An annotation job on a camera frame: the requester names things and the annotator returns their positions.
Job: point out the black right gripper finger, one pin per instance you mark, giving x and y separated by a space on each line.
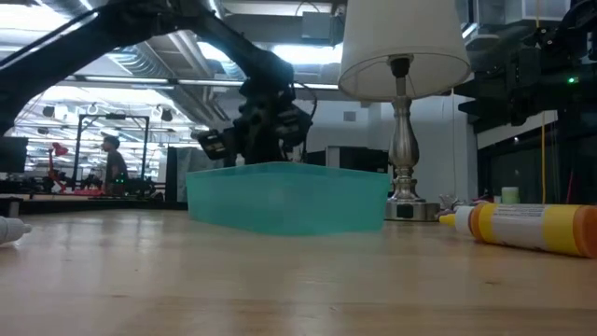
501 116
494 88

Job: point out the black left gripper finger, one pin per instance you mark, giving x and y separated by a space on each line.
215 145
296 123

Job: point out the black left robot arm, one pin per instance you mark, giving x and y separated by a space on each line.
46 65

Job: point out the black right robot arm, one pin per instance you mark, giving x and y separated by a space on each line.
578 65

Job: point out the large yellow food coloring bottle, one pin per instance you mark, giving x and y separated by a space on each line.
527 228

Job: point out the grey partition panel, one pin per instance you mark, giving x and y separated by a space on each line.
184 163

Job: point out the black cabinet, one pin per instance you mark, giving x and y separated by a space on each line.
359 161

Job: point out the teal translucent plastic bin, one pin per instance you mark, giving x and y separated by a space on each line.
289 200

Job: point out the light green wipes canister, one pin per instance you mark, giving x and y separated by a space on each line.
510 196

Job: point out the silver table lamp white shade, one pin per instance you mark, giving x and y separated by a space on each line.
403 42

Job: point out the person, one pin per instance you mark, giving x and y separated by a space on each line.
115 168

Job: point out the red articulated lamp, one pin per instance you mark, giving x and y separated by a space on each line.
59 149

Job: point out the black monitor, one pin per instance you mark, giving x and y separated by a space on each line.
11 154

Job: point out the black gantry frame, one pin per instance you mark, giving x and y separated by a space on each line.
135 116

